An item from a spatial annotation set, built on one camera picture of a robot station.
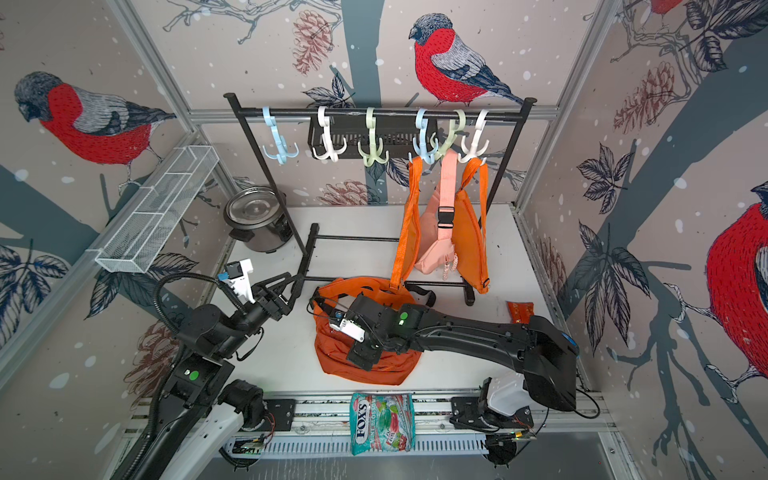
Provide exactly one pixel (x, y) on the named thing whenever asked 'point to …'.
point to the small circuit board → (248, 446)
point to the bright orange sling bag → (469, 235)
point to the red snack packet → (520, 312)
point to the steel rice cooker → (255, 216)
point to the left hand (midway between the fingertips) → (300, 272)
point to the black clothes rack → (310, 279)
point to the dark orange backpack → (334, 345)
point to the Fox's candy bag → (382, 422)
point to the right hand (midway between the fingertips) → (358, 337)
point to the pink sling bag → (437, 251)
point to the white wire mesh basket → (133, 243)
